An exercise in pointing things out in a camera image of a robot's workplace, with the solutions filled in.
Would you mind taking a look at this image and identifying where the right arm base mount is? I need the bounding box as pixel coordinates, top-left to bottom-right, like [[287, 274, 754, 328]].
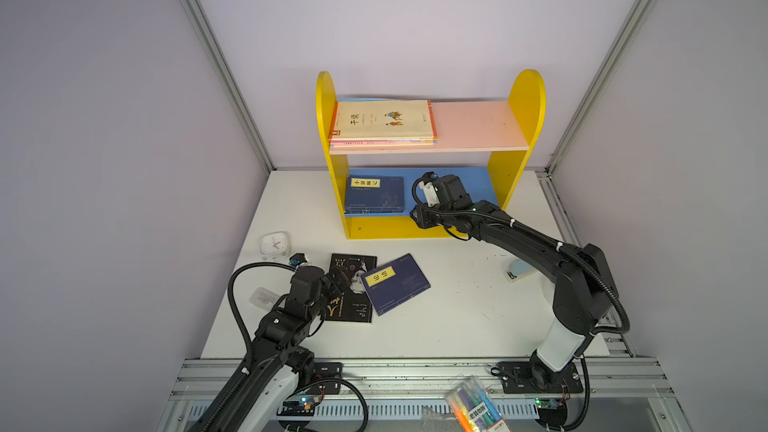
[[490, 356, 584, 395]]

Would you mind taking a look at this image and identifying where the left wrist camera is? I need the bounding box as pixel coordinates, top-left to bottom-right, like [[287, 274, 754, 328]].
[[289, 253, 310, 269]]

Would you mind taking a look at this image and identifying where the pink cartoon cover book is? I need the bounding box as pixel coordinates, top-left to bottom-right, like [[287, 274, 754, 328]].
[[328, 140, 437, 150]]

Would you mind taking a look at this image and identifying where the yellow pink blue bookshelf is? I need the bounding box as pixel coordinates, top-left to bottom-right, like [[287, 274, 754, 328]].
[[316, 69, 546, 239]]

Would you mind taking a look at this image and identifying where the light blue stapler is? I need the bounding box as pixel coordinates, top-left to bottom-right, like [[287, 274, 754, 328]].
[[505, 258, 537, 282]]

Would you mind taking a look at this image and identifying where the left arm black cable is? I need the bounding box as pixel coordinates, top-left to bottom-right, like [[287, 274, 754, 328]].
[[200, 261, 298, 432]]

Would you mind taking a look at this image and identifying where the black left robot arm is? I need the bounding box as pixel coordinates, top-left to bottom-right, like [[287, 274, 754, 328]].
[[190, 262, 360, 431]]

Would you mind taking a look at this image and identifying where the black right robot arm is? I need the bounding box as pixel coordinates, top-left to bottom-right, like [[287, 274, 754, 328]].
[[410, 172, 630, 381]]

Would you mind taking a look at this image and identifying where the dark blue book hidden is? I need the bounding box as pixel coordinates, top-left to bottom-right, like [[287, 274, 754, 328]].
[[361, 254, 431, 316]]

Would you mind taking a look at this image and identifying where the small white alarm clock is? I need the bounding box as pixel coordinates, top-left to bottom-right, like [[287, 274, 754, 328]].
[[259, 231, 291, 261]]

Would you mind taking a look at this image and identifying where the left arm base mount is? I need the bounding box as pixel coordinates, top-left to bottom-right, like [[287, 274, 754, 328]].
[[256, 343, 344, 418]]

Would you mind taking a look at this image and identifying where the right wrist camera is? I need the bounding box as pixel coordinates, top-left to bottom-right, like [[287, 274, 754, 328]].
[[415, 172, 440, 207]]

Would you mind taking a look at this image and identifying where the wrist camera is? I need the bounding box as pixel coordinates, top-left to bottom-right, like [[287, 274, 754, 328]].
[[415, 172, 440, 207], [289, 253, 310, 269]]

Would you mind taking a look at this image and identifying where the clear plastic small box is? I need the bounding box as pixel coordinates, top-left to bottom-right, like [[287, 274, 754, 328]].
[[249, 287, 280, 311]]

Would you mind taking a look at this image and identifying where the pack of coloured markers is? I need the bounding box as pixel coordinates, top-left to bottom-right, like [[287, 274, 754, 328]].
[[445, 376, 510, 432]]

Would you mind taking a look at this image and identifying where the black book gold lettering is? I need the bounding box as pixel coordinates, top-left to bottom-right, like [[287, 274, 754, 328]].
[[326, 253, 378, 323]]

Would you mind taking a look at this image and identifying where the beige book orange border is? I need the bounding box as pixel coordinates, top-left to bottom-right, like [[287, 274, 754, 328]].
[[329, 100, 436, 142]]

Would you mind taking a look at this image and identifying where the dark blue book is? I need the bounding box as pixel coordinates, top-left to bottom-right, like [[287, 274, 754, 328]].
[[344, 175, 405, 214]]

